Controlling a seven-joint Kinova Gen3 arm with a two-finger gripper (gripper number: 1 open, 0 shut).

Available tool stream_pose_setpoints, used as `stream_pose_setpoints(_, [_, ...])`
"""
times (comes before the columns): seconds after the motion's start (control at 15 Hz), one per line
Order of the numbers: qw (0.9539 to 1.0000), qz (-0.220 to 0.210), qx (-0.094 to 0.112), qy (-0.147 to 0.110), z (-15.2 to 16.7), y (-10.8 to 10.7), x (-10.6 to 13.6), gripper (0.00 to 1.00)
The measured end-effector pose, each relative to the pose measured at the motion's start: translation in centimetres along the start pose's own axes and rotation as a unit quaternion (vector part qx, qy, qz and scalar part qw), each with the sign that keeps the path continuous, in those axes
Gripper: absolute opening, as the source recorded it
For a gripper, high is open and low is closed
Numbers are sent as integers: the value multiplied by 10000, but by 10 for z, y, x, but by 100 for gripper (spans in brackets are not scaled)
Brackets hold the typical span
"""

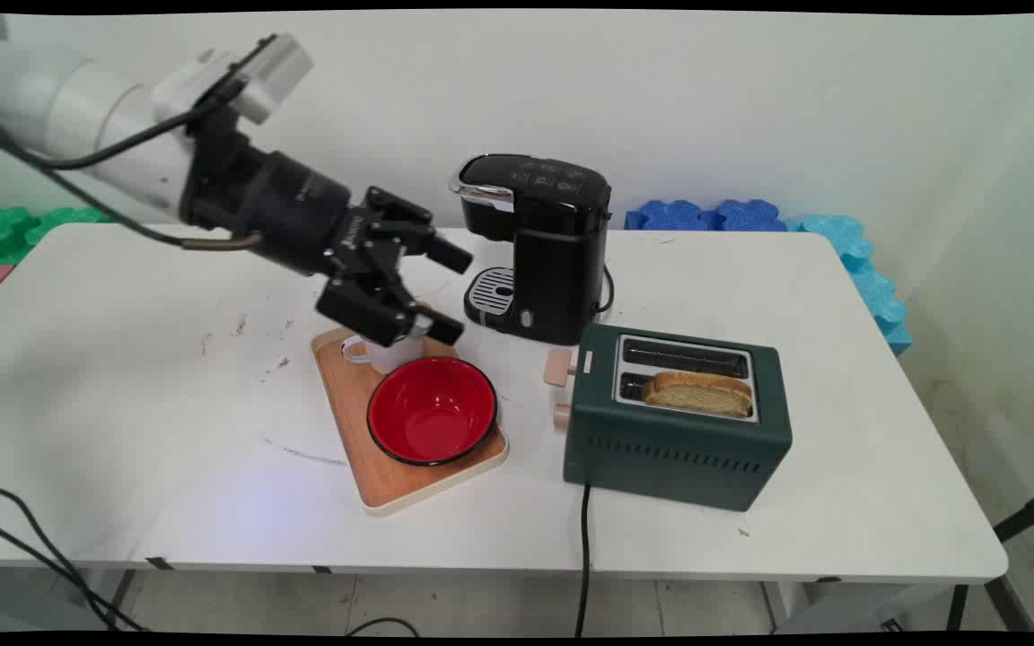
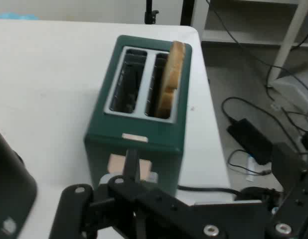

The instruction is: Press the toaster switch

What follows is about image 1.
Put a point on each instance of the green two-slot toaster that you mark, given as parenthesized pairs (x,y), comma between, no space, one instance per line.
(674,422)

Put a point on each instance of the red enamel bowl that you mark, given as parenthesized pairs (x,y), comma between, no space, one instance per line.
(432,411)

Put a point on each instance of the black coffee machine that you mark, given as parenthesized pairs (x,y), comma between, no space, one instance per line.
(539,247)

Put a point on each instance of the toasted bread slice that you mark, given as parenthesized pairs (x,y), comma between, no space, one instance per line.
(698,393)

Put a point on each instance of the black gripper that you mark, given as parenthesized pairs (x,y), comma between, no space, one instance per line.
(288,215)

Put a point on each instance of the wooden tray with white rim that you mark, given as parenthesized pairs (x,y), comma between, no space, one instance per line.
(373,449)

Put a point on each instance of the black tripod leg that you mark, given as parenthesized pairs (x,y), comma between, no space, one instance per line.
(1015,529)

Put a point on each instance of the green foam mat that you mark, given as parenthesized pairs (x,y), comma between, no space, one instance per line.
(10,231)

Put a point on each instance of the light blue foam mat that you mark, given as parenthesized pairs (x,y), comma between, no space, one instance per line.
(867,278)

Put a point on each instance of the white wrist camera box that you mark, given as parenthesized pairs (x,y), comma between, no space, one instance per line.
(252,76)

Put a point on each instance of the white mug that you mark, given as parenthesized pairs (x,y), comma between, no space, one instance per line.
(382,353)

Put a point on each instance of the dark blue foam mat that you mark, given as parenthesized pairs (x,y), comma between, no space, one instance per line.
(705,215)

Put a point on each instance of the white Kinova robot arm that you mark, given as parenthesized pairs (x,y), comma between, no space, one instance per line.
(68,108)

